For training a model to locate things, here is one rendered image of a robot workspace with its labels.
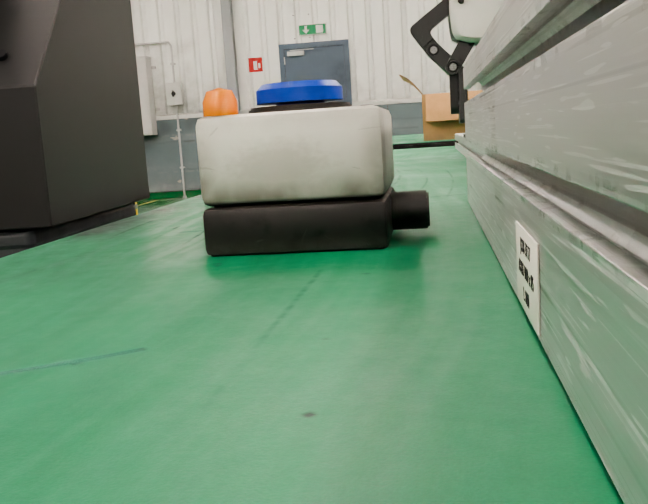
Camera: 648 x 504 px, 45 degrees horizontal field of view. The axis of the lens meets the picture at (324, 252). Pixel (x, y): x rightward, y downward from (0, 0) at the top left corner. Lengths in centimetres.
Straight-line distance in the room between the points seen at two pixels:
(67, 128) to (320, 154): 29
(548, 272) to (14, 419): 11
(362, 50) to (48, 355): 1132
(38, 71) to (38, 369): 38
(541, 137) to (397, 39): 1134
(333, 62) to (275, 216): 1117
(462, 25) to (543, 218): 51
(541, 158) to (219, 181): 20
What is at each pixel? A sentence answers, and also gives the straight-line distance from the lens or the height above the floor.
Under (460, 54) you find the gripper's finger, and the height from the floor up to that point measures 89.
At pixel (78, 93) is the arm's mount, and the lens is 61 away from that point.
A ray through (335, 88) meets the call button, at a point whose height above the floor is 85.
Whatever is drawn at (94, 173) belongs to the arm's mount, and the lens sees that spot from 63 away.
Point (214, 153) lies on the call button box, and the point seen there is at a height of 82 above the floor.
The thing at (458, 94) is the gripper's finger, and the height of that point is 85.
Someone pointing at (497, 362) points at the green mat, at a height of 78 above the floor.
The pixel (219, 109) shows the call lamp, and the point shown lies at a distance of 34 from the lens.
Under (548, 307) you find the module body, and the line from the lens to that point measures 16.
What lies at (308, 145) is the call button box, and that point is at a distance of 33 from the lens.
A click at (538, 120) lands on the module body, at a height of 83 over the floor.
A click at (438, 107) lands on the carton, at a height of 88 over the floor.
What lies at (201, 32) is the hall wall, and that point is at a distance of 1192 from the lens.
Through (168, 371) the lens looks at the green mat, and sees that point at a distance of 18.
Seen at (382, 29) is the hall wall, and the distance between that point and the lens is 1152.
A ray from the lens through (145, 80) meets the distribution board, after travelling 1184.
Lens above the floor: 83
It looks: 9 degrees down
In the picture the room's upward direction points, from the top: 4 degrees counter-clockwise
